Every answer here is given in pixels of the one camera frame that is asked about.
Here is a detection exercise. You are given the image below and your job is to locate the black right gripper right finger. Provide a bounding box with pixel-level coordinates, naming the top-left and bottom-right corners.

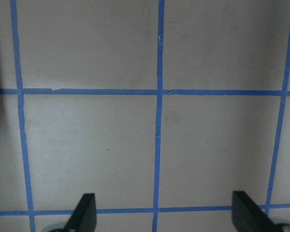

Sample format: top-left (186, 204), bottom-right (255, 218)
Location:
top-left (231, 191), bottom-right (283, 232)

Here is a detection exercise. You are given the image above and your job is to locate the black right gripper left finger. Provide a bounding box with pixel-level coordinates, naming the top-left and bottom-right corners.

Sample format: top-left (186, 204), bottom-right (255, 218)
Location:
top-left (63, 193), bottom-right (97, 232)

